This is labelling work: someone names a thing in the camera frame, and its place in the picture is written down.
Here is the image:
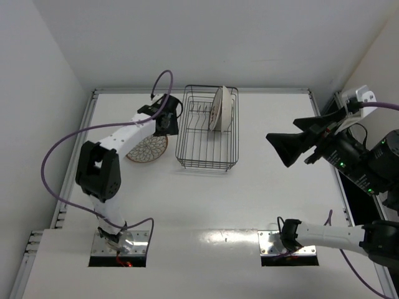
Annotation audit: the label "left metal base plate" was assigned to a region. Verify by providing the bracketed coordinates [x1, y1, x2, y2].
[90, 230, 150, 258]

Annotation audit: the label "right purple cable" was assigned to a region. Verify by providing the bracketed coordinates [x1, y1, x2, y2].
[274, 102, 399, 298]

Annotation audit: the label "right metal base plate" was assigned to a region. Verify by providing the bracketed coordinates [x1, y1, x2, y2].
[257, 230, 317, 257]

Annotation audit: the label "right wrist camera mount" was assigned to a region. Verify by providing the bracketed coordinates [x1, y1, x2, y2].
[340, 85, 377, 127]

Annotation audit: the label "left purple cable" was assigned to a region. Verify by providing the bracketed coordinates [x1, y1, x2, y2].
[41, 69, 174, 247]

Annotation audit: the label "metal base plate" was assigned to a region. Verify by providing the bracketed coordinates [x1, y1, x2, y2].
[90, 230, 150, 258]
[257, 230, 317, 257]

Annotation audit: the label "orange sunburst plate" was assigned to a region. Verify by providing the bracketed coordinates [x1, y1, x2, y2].
[208, 87, 224, 131]

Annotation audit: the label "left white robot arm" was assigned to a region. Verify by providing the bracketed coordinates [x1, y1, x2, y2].
[75, 94, 183, 244]

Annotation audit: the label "grey wire dish rack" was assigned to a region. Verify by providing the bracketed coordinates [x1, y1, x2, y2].
[175, 84, 239, 172]

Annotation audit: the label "purple cable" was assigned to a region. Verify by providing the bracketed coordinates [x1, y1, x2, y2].
[274, 102, 399, 298]
[41, 69, 174, 247]

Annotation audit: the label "flower pattern plate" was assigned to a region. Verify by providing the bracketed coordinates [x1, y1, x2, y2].
[219, 86, 233, 132]
[126, 136, 168, 163]

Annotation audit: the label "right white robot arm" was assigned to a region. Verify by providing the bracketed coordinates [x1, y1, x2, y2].
[266, 109, 398, 268]

